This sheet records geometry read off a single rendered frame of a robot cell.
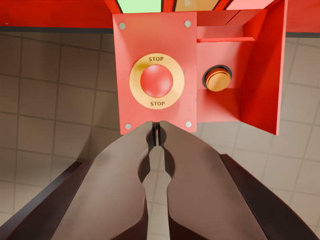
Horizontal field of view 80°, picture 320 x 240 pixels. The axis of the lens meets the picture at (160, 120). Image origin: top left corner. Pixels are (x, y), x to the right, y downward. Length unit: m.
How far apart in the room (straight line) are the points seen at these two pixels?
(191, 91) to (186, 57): 0.04
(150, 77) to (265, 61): 0.15
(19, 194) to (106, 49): 0.97
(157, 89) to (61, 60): 0.97
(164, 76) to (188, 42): 0.06
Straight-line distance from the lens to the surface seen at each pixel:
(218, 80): 0.32
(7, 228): 0.79
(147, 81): 0.23
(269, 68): 0.29
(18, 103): 1.28
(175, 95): 0.26
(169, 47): 0.26
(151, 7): 0.25
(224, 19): 0.88
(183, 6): 0.25
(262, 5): 0.29
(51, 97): 1.19
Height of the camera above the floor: 1.04
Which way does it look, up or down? 81 degrees down
